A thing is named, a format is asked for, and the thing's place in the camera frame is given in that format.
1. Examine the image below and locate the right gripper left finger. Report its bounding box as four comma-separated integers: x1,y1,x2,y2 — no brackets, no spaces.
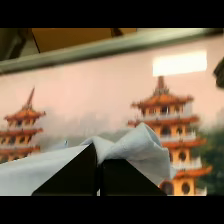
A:
31,143,99,196

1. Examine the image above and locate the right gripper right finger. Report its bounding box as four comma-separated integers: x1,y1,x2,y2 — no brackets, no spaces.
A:
99,158,167,196

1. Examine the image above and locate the light blue garment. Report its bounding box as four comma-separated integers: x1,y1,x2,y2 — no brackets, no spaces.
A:
0,122,178,196

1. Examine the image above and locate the dark grey garment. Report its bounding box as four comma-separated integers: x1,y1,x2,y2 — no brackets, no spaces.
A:
212,56,224,90

